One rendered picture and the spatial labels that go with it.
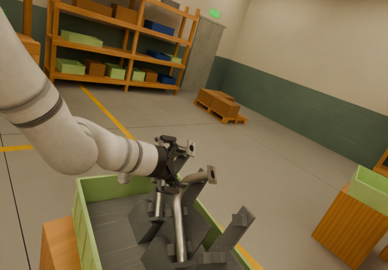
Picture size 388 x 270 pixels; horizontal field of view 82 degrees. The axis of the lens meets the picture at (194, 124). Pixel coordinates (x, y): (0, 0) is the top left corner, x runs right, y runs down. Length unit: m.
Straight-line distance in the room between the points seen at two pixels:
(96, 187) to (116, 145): 0.54
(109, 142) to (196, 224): 0.43
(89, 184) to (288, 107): 6.48
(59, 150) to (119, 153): 0.11
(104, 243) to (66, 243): 0.14
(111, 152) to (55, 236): 0.58
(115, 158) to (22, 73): 0.20
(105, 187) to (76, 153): 0.61
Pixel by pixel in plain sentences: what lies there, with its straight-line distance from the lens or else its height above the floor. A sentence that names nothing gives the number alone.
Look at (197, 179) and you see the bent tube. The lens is 0.71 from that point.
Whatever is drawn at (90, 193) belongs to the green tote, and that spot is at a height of 0.89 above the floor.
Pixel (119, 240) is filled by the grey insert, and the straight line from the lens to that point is 0.89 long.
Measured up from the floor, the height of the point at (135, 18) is 1.55.
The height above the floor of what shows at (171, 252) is 0.95.
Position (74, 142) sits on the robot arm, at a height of 1.34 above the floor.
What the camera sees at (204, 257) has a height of 1.02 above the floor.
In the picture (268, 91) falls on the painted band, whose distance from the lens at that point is 7.33.
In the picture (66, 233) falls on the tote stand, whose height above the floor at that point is 0.79.
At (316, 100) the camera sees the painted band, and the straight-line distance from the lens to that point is 6.81.
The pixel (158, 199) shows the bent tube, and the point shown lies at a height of 0.98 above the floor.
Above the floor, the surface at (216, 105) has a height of 0.28.
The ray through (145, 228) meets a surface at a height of 0.90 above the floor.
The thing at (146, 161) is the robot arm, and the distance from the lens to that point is 0.48.
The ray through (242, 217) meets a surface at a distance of 0.65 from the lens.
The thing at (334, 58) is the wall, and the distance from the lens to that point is 6.83.
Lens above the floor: 1.53
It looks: 20 degrees down
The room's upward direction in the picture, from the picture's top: 18 degrees clockwise
